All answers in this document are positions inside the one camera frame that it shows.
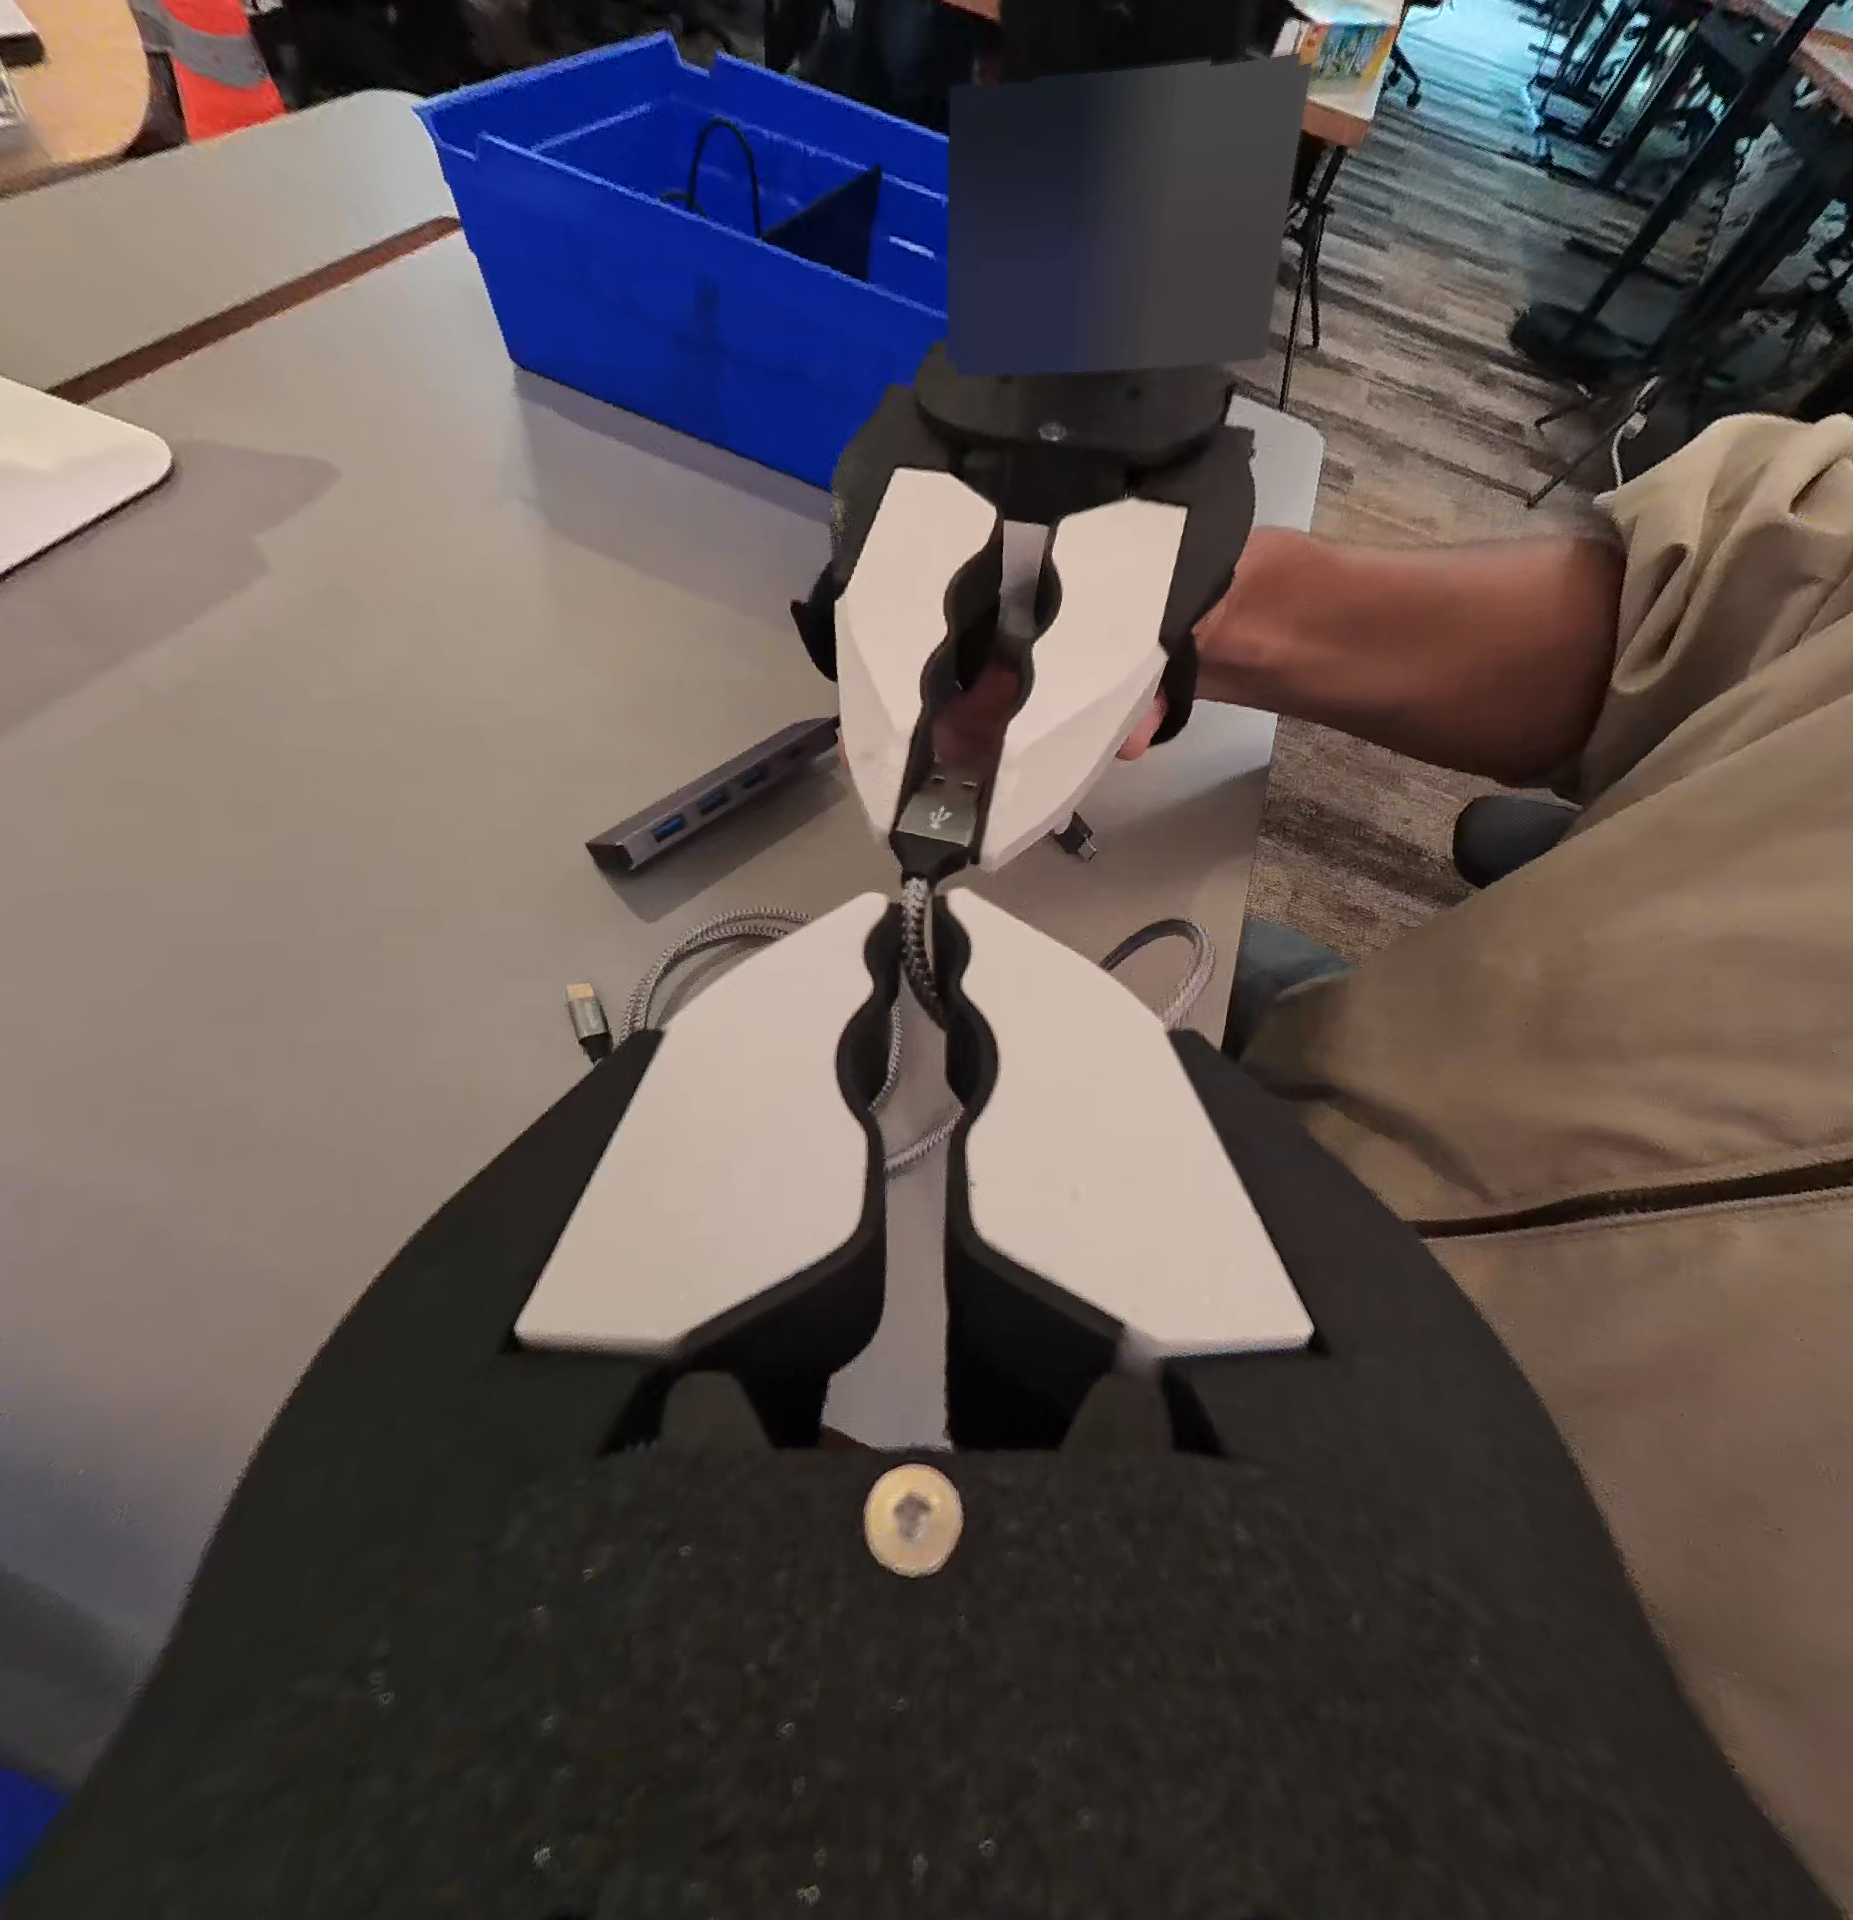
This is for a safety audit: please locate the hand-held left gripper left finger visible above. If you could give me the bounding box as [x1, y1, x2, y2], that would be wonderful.
[514, 894, 889, 1448]

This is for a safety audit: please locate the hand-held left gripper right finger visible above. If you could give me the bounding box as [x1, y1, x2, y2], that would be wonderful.
[941, 887, 1317, 1448]

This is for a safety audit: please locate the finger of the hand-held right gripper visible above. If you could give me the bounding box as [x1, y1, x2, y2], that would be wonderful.
[967, 493, 1186, 879]
[834, 464, 1006, 840]

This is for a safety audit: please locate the braided grey usb cable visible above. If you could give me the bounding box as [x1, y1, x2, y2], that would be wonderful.
[569, 749, 1219, 1180]

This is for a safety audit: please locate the dark grey usb hub black cable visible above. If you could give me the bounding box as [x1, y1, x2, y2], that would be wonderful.
[588, 716, 1105, 874]

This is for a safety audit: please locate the person's right forearm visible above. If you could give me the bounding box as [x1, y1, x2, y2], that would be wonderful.
[1286, 524, 1628, 782]

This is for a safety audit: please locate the person's right hand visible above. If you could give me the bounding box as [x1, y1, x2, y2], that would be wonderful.
[1119, 535, 1300, 754]

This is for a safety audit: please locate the black framed background desk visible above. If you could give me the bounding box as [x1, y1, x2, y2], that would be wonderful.
[1510, 0, 1853, 405]

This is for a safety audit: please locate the wooden book stand white base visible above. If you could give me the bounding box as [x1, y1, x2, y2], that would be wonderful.
[0, 0, 172, 599]

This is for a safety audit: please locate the orange traffic cone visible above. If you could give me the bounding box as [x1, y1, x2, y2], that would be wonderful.
[128, 0, 291, 144]

